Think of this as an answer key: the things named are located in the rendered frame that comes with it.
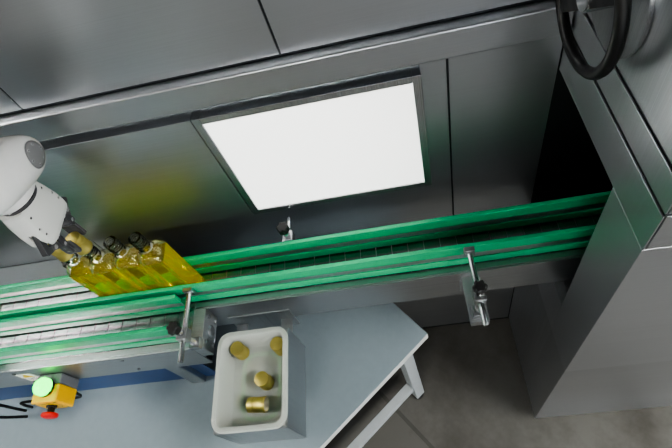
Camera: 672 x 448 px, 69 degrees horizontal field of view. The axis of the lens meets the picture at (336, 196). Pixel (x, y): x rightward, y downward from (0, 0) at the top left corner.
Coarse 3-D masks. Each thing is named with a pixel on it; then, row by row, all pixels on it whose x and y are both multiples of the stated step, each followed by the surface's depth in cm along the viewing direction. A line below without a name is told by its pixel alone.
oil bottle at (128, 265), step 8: (128, 248) 107; (128, 256) 106; (136, 256) 107; (120, 264) 107; (128, 264) 106; (136, 264) 107; (120, 272) 109; (128, 272) 109; (136, 272) 109; (144, 272) 110; (136, 280) 113; (144, 280) 113; (152, 280) 113; (144, 288) 116; (152, 288) 117
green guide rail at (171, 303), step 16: (112, 304) 115; (128, 304) 115; (144, 304) 115; (160, 304) 115; (176, 304) 117; (0, 320) 120; (16, 320) 119; (32, 320) 119; (48, 320) 120; (64, 320) 121; (80, 320) 121; (96, 320) 121; (112, 320) 122
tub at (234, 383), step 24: (240, 336) 118; (264, 336) 118; (216, 360) 115; (240, 360) 122; (264, 360) 120; (216, 384) 112; (240, 384) 118; (216, 408) 109; (240, 408) 115; (240, 432) 106
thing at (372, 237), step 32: (608, 192) 104; (416, 224) 110; (448, 224) 110; (480, 224) 112; (512, 224) 112; (192, 256) 118; (224, 256) 117; (256, 256) 119; (288, 256) 119; (0, 288) 126; (32, 288) 126; (64, 288) 128
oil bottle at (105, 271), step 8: (104, 256) 108; (112, 256) 109; (96, 264) 107; (104, 264) 107; (112, 264) 108; (96, 272) 108; (104, 272) 108; (112, 272) 108; (104, 280) 111; (112, 280) 111; (120, 280) 111; (128, 280) 113; (112, 288) 115; (120, 288) 115; (128, 288) 115; (136, 288) 116
